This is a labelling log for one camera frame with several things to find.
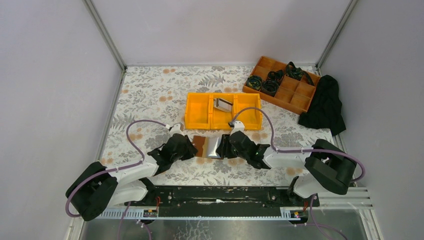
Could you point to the rolled tie dark orange pattern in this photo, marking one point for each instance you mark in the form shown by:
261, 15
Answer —
276, 76

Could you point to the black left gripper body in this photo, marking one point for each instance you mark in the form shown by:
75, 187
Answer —
183, 147

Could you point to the brown leather card holder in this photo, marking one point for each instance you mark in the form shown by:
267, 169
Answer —
206, 146

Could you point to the rolled tie green yellow pattern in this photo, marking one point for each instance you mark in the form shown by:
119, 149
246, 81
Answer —
254, 82

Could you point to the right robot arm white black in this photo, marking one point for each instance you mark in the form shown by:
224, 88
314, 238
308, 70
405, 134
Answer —
329, 169

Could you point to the black cloth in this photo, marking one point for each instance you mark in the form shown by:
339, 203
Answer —
325, 109

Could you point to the rolled tie dark brown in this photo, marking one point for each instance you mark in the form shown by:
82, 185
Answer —
269, 87

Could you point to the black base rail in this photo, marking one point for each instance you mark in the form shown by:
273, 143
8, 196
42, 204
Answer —
225, 202

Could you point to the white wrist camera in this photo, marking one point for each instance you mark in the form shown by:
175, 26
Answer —
236, 126
176, 129

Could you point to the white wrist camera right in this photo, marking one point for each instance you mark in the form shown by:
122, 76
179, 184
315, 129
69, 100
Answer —
236, 126

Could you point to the yellow plastic bin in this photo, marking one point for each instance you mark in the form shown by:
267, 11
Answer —
251, 118
197, 111
219, 119

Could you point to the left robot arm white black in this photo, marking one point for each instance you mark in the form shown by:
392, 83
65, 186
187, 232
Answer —
99, 187

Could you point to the loose dark floral tie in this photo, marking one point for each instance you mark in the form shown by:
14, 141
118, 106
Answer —
297, 73

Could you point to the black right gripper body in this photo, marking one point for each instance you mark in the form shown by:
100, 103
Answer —
234, 145

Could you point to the wooden compartment tray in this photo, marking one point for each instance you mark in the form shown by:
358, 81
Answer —
292, 94

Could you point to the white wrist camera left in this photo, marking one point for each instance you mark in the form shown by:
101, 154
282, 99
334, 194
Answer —
176, 129

